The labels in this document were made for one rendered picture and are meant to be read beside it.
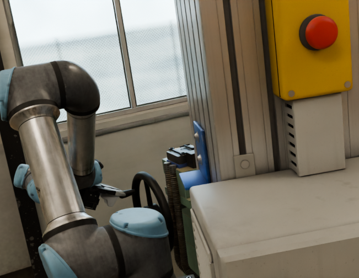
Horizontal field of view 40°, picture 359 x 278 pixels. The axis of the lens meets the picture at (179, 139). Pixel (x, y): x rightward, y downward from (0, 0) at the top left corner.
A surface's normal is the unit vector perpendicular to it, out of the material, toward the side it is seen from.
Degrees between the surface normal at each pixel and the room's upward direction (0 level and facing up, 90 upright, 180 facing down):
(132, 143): 90
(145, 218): 7
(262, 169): 90
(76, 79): 79
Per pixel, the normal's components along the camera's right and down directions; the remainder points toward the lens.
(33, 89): 0.32, -0.46
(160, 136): 0.38, 0.19
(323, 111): 0.13, 0.24
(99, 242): 0.13, -0.71
